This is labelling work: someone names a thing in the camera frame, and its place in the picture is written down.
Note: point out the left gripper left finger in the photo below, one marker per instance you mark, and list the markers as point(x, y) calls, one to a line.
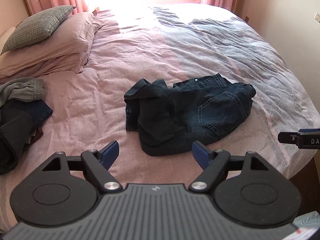
point(95, 165)

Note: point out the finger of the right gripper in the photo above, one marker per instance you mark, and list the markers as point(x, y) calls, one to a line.
point(303, 139)

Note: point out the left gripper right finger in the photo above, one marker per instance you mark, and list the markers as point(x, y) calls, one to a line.
point(215, 164)

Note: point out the dark blue denim jeans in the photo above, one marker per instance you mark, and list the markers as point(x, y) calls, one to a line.
point(169, 120)

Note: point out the dark clothes pile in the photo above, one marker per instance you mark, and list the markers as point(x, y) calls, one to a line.
point(20, 126)

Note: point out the grey green garment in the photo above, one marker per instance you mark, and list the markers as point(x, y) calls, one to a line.
point(24, 89)

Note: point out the pink pillow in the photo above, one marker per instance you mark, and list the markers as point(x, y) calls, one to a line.
point(67, 49)

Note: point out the grey checked pillow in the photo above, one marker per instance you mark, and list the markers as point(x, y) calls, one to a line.
point(37, 27)

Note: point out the white wall socket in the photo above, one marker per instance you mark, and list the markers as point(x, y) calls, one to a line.
point(317, 17)

